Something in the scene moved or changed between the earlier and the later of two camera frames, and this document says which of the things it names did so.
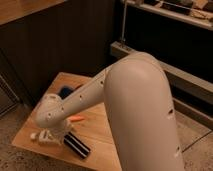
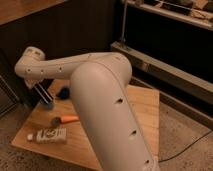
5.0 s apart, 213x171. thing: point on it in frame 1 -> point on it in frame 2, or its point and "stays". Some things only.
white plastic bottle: [46, 136] stays
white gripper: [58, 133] -> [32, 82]
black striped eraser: [76, 144] -> [45, 96]
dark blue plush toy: [65, 91] stays
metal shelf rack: [179, 35] stays
